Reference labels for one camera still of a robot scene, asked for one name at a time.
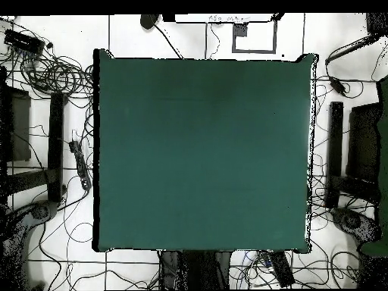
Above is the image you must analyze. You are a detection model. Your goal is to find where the black oblong box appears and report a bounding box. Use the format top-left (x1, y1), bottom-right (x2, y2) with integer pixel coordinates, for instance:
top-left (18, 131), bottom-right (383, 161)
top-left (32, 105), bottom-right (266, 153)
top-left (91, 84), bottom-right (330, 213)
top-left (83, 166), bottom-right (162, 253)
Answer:
top-left (266, 250), bottom-right (296, 288)

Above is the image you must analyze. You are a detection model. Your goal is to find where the dark green table cloth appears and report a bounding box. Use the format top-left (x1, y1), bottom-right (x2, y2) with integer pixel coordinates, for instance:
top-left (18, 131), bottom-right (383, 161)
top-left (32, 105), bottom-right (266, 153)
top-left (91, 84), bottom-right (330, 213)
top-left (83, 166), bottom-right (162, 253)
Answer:
top-left (92, 48), bottom-right (318, 254)

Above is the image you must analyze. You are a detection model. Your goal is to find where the black rectangular box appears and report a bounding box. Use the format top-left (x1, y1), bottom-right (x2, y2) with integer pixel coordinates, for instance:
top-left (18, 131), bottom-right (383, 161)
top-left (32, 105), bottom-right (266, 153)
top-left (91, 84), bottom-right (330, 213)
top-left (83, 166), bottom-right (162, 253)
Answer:
top-left (346, 102), bottom-right (381, 183)
top-left (0, 86), bottom-right (32, 163)

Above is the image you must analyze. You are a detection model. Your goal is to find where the black floor cable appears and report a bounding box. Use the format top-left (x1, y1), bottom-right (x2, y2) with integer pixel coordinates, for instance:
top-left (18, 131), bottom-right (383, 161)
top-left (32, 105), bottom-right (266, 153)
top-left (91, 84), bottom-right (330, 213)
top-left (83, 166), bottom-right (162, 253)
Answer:
top-left (154, 23), bottom-right (183, 59)

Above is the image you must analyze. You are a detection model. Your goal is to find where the black network switch box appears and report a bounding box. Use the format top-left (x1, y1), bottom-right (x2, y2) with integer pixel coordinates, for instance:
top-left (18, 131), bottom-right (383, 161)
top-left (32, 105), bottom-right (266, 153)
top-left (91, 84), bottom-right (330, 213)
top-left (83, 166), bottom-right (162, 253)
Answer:
top-left (4, 28), bottom-right (45, 56)

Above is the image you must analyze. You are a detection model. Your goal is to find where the black boom pole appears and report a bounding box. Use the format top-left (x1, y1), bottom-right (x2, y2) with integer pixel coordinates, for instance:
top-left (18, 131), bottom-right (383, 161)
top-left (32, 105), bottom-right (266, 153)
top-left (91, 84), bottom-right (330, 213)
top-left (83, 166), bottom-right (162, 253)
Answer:
top-left (324, 33), bottom-right (380, 66)

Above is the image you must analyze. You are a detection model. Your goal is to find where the dark grey stand base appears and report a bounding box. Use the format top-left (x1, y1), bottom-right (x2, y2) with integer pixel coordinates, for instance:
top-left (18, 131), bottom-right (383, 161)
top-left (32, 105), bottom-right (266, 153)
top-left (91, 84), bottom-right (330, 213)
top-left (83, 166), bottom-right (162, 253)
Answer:
top-left (330, 207), bottom-right (382, 244)
top-left (0, 199), bottom-right (59, 290)

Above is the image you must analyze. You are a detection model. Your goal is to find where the black flat bar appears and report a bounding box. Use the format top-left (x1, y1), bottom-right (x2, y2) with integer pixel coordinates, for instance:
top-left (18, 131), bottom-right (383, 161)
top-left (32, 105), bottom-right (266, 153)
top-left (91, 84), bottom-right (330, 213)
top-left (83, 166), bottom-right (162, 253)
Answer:
top-left (326, 101), bottom-right (344, 209)
top-left (47, 92), bottom-right (67, 203)

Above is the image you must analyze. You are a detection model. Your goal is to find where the black cable bundle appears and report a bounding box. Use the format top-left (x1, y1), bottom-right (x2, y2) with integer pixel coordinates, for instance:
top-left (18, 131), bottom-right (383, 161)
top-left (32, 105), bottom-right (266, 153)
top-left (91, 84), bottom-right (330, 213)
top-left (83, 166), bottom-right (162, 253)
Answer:
top-left (17, 54), bottom-right (94, 99)

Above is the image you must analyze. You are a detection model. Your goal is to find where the dark green cloth panel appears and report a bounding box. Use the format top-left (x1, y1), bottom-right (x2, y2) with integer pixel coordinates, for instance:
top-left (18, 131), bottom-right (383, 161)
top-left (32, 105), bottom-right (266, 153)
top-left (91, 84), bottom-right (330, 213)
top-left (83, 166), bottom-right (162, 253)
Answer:
top-left (360, 77), bottom-right (388, 258)

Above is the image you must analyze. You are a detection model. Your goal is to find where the black power strip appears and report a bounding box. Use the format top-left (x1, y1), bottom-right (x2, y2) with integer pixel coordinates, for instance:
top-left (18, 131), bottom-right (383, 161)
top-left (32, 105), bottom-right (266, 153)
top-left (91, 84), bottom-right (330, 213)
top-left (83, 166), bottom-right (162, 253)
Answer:
top-left (68, 139), bottom-right (92, 191)

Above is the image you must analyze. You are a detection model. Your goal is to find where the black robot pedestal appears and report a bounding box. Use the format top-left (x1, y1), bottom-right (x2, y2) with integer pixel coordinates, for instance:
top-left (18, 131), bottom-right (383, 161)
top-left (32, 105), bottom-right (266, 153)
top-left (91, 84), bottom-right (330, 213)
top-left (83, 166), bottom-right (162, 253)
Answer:
top-left (158, 250), bottom-right (232, 290)

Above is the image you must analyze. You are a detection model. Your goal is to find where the black power adapter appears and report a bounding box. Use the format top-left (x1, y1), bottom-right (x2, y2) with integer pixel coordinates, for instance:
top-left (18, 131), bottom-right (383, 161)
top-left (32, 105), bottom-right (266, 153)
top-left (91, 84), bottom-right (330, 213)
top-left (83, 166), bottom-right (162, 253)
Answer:
top-left (329, 76), bottom-right (347, 95)

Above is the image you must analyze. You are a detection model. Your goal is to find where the dark grey oval object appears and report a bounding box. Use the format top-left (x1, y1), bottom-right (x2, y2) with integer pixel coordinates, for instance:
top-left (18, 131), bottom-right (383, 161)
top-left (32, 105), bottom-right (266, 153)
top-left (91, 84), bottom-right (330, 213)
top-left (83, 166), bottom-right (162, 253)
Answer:
top-left (139, 14), bottom-right (161, 30)

